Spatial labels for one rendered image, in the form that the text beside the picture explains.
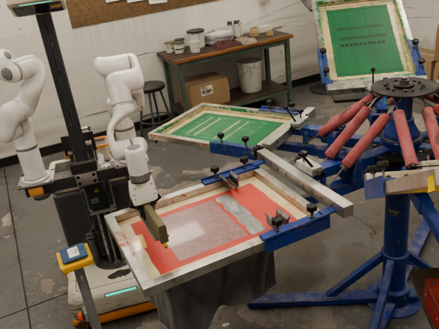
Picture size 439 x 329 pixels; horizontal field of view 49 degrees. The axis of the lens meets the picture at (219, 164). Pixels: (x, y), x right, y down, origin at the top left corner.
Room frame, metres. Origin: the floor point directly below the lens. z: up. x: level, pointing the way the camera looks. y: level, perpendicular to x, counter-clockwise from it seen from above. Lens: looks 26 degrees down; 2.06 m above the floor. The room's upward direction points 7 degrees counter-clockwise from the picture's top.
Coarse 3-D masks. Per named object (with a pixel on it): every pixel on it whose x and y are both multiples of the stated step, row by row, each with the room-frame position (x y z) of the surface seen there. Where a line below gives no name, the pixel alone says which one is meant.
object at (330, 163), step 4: (320, 164) 1.96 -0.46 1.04; (324, 164) 1.96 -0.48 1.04; (328, 164) 1.95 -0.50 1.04; (332, 164) 1.95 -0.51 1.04; (336, 164) 1.95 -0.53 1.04; (324, 168) 1.92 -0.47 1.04; (328, 168) 1.93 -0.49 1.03; (332, 168) 1.94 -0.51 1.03; (336, 168) 1.95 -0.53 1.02; (304, 172) 1.91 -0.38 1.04; (328, 172) 1.93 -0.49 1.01; (332, 172) 1.94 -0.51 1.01; (336, 172) 1.95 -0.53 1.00; (316, 176) 1.90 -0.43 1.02; (328, 176) 1.93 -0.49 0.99; (316, 180) 1.90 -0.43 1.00
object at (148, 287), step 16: (240, 176) 2.07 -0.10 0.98; (256, 176) 2.08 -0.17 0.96; (272, 176) 2.00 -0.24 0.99; (176, 192) 1.97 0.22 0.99; (192, 192) 1.97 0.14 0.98; (288, 192) 1.84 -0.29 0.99; (128, 208) 1.88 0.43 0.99; (304, 208) 1.70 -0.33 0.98; (112, 224) 1.76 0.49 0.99; (256, 240) 1.51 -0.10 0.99; (128, 256) 1.52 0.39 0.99; (224, 256) 1.44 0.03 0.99; (240, 256) 1.45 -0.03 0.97; (144, 272) 1.40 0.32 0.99; (176, 272) 1.38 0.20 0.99; (192, 272) 1.38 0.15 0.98; (208, 272) 1.40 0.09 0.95; (144, 288) 1.32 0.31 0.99; (160, 288) 1.33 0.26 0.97
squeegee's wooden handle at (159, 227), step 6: (144, 204) 1.62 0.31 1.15; (144, 210) 1.60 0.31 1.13; (150, 210) 1.57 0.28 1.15; (150, 216) 1.53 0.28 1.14; (156, 216) 1.52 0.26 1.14; (150, 222) 1.55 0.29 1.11; (156, 222) 1.48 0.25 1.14; (162, 222) 1.48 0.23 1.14; (156, 228) 1.48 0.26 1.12; (162, 228) 1.45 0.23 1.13; (156, 234) 1.50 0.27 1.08; (162, 234) 1.45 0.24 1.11; (162, 240) 1.45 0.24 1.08; (168, 240) 1.46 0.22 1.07
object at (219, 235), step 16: (256, 208) 1.79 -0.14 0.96; (272, 208) 1.78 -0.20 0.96; (208, 224) 1.72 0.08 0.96; (224, 224) 1.70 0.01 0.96; (240, 224) 1.69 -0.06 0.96; (176, 240) 1.63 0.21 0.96; (192, 240) 1.61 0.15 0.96; (208, 240) 1.60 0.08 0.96; (224, 240) 1.59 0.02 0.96; (240, 240) 1.57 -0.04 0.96; (160, 256) 1.54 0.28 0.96; (176, 256) 1.52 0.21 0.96; (192, 256) 1.51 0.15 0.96; (160, 272) 1.44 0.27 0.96
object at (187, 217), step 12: (228, 192) 1.97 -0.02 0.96; (240, 192) 1.96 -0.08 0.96; (252, 192) 1.94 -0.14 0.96; (192, 204) 1.90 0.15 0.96; (204, 204) 1.89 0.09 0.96; (216, 204) 1.87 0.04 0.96; (240, 204) 1.84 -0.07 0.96; (252, 204) 1.83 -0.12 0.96; (168, 216) 1.82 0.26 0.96; (180, 216) 1.81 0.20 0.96; (192, 216) 1.80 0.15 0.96; (204, 216) 1.78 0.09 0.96; (216, 216) 1.77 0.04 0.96; (228, 216) 1.76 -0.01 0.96; (144, 228) 1.75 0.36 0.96; (168, 228) 1.72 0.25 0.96; (180, 228) 1.71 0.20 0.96; (192, 228) 1.70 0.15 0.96
